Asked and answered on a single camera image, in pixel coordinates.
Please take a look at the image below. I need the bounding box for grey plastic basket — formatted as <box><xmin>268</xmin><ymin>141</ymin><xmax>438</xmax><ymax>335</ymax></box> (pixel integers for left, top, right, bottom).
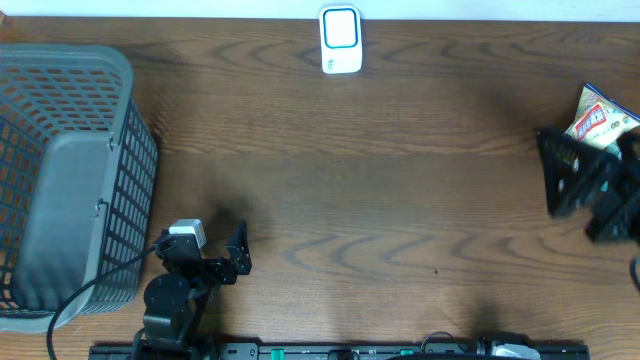
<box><xmin>1</xmin><ymin>44</ymin><xmax>158</xmax><ymax>333</ymax></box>

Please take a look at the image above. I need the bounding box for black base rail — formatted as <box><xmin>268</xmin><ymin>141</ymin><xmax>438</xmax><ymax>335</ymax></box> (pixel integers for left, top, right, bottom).
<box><xmin>88</xmin><ymin>339</ymin><xmax>591</xmax><ymax>360</ymax></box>

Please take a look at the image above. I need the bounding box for yellow chips bag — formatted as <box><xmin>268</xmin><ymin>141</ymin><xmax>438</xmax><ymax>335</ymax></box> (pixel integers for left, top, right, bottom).
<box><xmin>565</xmin><ymin>83</ymin><xmax>639</xmax><ymax>149</ymax></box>

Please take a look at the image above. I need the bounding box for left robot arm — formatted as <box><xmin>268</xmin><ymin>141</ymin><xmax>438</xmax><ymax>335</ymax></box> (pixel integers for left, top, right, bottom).
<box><xmin>128</xmin><ymin>219</ymin><xmax>252</xmax><ymax>359</ymax></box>

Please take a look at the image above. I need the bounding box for white barcode scanner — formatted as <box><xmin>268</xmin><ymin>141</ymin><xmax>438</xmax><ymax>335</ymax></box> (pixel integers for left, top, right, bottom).
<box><xmin>319</xmin><ymin>5</ymin><xmax>363</xmax><ymax>75</ymax></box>

